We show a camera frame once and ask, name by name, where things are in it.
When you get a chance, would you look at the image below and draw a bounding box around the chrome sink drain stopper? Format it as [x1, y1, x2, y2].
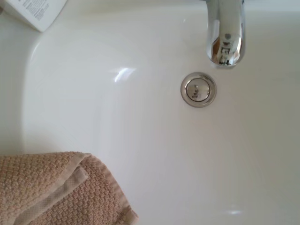
[180, 71, 218, 109]

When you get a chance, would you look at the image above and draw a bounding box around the chrome sink faucet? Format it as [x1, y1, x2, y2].
[205, 0, 246, 69]

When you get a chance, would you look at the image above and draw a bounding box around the small white printed box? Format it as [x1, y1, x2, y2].
[4, 0, 66, 33]

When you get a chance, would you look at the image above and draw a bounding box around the beige textured towel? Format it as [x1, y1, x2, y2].
[0, 151, 139, 225]

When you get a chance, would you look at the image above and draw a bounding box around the white sink vanity top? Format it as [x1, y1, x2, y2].
[0, 0, 300, 225]

